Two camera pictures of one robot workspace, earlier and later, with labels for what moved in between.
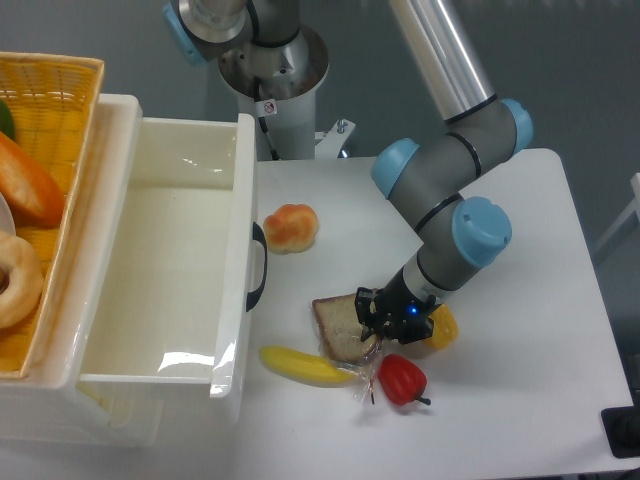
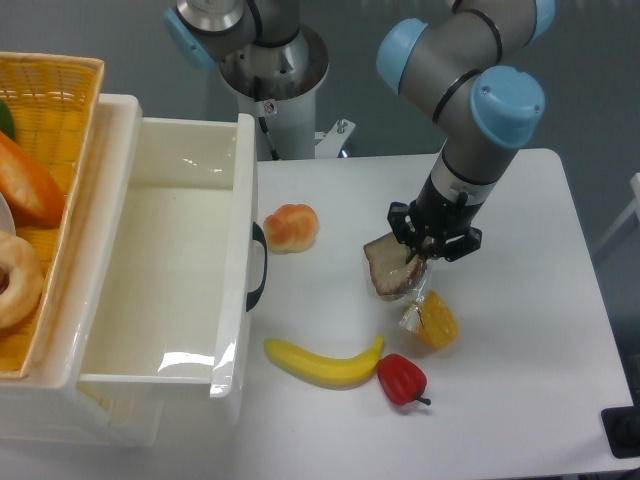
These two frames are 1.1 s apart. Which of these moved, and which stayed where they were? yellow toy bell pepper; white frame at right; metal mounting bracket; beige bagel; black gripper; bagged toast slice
Moved: black gripper; bagged toast slice
Stayed: yellow toy bell pepper; metal mounting bracket; beige bagel; white frame at right
